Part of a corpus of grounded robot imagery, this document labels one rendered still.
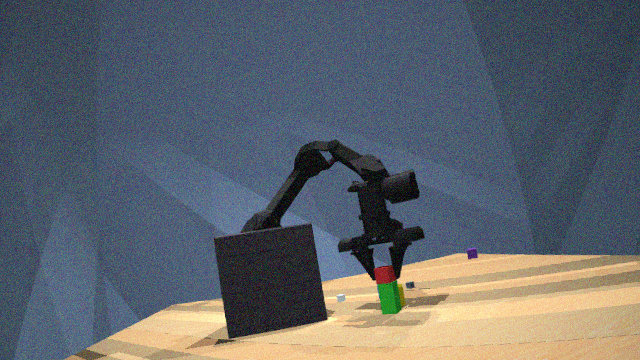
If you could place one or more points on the yellow block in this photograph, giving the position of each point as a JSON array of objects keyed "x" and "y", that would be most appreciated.
[{"x": 401, "y": 294}]

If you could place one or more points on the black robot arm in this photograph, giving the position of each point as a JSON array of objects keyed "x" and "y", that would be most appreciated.
[{"x": 309, "y": 162}]

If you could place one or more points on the red block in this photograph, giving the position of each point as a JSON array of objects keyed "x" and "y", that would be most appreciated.
[{"x": 385, "y": 274}]

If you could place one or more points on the green block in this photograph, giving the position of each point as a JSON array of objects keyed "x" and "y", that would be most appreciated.
[
  {"x": 391, "y": 306},
  {"x": 388, "y": 290}
]

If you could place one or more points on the small purple block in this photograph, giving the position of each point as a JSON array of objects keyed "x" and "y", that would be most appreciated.
[{"x": 471, "y": 253}]

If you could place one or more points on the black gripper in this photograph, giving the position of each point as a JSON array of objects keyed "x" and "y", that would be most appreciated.
[{"x": 376, "y": 223}]

